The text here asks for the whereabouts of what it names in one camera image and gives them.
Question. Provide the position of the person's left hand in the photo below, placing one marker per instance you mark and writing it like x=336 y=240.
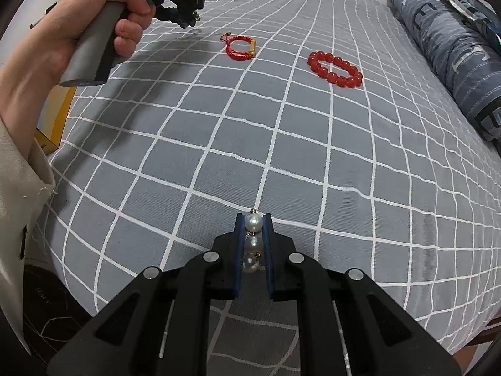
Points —
x=78 y=11

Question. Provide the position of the folded blue grey duvet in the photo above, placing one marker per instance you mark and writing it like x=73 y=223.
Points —
x=450 y=58

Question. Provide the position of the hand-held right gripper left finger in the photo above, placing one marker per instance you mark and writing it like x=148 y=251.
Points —
x=237 y=258

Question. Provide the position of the yellow cardboard box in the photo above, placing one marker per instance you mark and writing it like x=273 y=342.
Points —
x=58 y=117

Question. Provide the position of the person's left forearm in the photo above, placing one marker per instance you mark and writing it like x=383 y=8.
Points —
x=19 y=164

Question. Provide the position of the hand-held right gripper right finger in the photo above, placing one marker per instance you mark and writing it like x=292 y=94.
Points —
x=269 y=258

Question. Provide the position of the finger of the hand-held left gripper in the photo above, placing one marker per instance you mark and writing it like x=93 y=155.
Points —
x=178 y=16

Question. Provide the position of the black patterned bag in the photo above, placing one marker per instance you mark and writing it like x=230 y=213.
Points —
x=54 y=301

